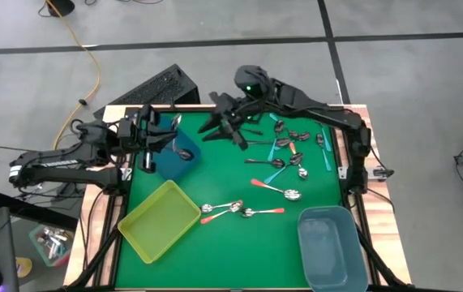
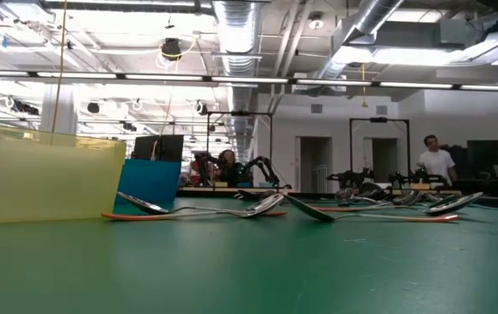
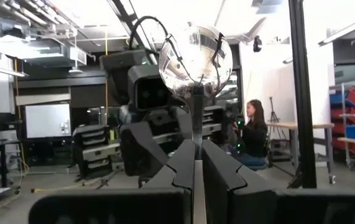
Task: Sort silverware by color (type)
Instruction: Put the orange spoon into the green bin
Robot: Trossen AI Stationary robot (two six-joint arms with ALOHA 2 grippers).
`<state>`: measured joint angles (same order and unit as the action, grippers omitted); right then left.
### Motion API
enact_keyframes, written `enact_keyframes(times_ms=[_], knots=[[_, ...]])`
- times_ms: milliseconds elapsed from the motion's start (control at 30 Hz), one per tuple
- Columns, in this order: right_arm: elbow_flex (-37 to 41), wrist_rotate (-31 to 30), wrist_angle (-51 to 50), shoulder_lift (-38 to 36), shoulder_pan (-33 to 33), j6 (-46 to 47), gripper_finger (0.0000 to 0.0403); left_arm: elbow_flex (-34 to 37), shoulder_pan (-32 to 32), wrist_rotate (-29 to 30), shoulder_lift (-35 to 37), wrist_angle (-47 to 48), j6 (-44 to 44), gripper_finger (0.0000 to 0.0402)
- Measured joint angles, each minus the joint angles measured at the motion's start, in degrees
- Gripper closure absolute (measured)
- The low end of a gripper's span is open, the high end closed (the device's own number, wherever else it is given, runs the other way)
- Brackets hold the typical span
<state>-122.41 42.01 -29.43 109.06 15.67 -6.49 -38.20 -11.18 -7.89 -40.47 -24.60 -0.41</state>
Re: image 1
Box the grey connector box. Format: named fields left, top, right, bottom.
left=367, top=165, right=395, bottom=182

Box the dark blue plastic bin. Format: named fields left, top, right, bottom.
left=149, top=114, right=203, bottom=183

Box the grey-blue plastic bin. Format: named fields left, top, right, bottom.
left=297, top=204, right=369, bottom=292

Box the teal tray of small parts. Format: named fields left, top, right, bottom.
left=28, top=224, right=74, bottom=268

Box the black round floor base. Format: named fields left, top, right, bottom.
left=45, top=0, right=76, bottom=18

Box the yellow-green plastic bin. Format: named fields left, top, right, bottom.
left=117, top=179, right=203, bottom=265

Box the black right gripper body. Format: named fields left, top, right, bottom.
left=209, top=92, right=256, bottom=152

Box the black desk bar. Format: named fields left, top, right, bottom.
left=0, top=189, right=79, bottom=232

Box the black diagonal frame strut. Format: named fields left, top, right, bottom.
left=352, top=225, right=405, bottom=288
left=68, top=202, right=129, bottom=290

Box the black perforated computer case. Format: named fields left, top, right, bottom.
left=92, top=63, right=202, bottom=119

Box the yellow round disc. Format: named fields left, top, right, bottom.
left=15, top=256, right=33, bottom=280

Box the yellow floor cable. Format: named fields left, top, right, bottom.
left=43, top=0, right=102, bottom=151

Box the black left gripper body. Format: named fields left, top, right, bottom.
left=116, top=104, right=163, bottom=174

